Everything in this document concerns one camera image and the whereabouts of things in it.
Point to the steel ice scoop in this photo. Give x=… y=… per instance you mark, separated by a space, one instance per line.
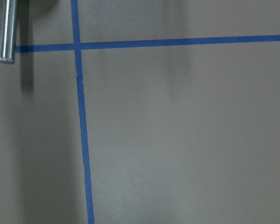
x=8 y=31

